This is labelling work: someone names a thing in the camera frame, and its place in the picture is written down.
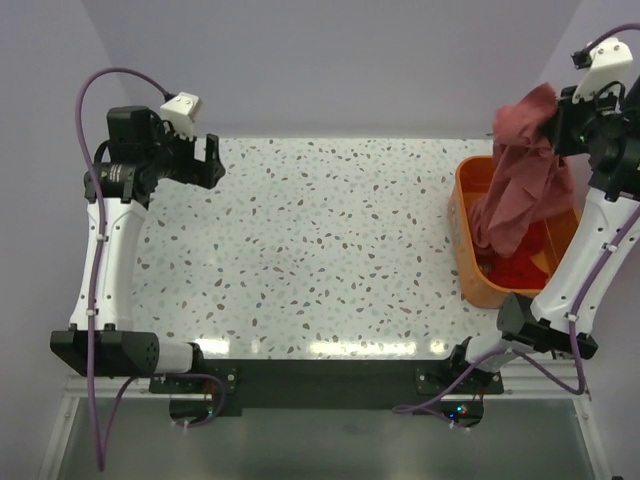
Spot pink t shirt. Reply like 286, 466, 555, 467
468, 83, 575, 258

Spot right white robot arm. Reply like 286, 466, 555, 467
439, 81, 639, 393

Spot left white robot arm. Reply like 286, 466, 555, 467
50, 94, 225, 378

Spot orange plastic bin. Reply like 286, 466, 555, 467
447, 156, 579, 309

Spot red t shirt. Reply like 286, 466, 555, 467
488, 221, 548, 290

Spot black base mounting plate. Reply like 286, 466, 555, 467
149, 359, 504, 425

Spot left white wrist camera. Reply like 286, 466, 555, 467
160, 92, 202, 140

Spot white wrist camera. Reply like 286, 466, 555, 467
160, 92, 202, 140
572, 37, 633, 104

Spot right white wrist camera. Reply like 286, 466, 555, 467
572, 37, 633, 104

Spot aluminium rail frame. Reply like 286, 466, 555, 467
37, 362, 616, 480

